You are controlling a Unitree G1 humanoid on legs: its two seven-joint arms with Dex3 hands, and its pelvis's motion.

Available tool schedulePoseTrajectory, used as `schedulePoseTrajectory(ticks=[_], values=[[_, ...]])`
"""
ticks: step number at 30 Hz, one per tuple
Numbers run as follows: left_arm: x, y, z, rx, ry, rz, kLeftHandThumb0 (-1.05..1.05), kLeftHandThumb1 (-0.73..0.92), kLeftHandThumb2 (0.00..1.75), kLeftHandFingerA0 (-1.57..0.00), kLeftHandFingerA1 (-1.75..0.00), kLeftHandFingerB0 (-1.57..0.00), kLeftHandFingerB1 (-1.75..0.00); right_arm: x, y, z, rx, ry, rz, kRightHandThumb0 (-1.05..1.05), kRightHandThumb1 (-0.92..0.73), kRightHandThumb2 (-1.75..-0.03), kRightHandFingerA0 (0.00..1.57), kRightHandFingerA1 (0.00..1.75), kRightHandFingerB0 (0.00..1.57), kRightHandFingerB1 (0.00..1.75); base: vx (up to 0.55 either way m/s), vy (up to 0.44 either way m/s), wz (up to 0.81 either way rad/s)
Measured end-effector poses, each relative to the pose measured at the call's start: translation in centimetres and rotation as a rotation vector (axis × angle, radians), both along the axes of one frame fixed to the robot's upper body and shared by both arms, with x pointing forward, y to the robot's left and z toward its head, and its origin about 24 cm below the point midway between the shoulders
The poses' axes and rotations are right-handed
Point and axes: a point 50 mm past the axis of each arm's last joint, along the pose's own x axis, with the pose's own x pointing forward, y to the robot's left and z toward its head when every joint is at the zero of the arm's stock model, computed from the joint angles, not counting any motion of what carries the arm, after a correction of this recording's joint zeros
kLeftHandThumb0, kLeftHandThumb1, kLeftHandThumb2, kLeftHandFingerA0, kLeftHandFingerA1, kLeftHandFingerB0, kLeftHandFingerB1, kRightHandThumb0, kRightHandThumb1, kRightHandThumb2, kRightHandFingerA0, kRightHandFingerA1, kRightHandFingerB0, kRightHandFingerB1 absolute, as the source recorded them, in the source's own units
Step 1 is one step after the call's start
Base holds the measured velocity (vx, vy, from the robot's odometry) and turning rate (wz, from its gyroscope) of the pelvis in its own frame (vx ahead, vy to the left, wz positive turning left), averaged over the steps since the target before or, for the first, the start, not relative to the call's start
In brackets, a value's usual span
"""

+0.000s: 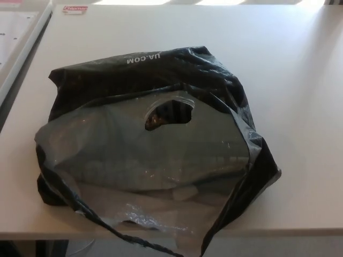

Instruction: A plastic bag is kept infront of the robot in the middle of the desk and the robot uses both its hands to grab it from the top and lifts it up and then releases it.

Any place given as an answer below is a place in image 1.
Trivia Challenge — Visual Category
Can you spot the white neighbouring desk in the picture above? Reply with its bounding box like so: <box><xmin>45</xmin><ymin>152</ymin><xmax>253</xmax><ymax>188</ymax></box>
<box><xmin>0</xmin><ymin>0</ymin><xmax>53</xmax><ymax>108</ymax></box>

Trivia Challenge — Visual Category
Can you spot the black Under Armour plastic bag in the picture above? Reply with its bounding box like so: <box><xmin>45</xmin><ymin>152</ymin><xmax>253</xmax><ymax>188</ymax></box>
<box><xmin>34</xmin><ymin>46</ymin><xmax>282</xmax><ymax>257</ymax></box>

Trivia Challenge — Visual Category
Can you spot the red and white desk sticker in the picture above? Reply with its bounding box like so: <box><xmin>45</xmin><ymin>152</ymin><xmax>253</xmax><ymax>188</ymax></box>
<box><xmin>63</xmin><ymin>5</ymin><xmax>89</xmax><ymax>16</ymax></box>

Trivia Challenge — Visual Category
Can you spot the black desk leg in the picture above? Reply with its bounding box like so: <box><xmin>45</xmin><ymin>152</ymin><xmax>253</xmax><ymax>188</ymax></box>
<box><xmin>35</xmin><ymin>239</ymin><xmax>70</xmax><ymax>257</ymax></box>

